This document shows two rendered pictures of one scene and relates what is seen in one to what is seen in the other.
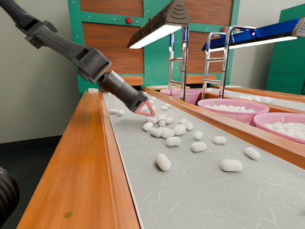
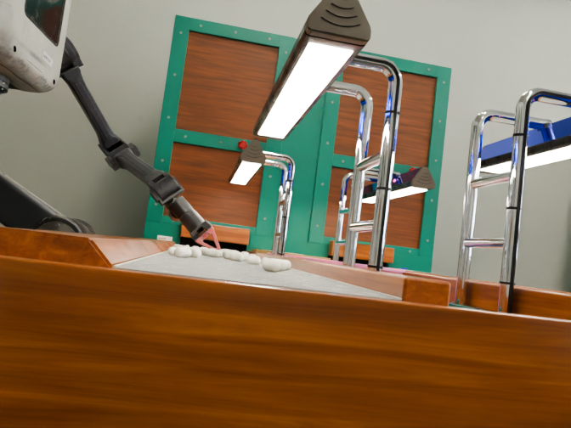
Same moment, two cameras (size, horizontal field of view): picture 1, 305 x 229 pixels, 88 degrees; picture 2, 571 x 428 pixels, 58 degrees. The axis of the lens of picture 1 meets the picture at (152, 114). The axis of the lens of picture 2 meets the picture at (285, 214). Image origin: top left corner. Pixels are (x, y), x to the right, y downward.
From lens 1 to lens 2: 1.10 m
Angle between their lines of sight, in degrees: 23
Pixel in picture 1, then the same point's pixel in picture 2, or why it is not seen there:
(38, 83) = not seen: hidden behind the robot
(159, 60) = not seen: hidden behind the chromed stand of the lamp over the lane
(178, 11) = (253, 150)
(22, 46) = (70, 164)
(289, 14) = not seen: outside the picture
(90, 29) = (182, 152)
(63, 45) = (144, 170)
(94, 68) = (166, 191)
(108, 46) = (204, 177)
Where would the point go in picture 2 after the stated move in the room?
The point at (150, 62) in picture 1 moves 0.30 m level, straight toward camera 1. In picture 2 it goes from (268, 211) to (256, 203)
